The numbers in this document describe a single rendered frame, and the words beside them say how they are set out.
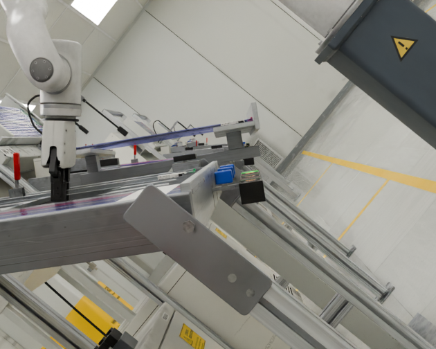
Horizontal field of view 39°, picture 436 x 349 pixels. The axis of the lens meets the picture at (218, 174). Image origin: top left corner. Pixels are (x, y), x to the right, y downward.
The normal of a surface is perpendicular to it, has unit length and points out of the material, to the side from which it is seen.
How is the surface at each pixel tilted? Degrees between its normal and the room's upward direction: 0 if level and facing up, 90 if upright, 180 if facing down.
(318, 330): 90
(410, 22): 90
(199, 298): 90
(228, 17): 90
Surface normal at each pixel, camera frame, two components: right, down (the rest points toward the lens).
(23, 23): -0.27, -0.44
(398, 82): -0.01, 0.01
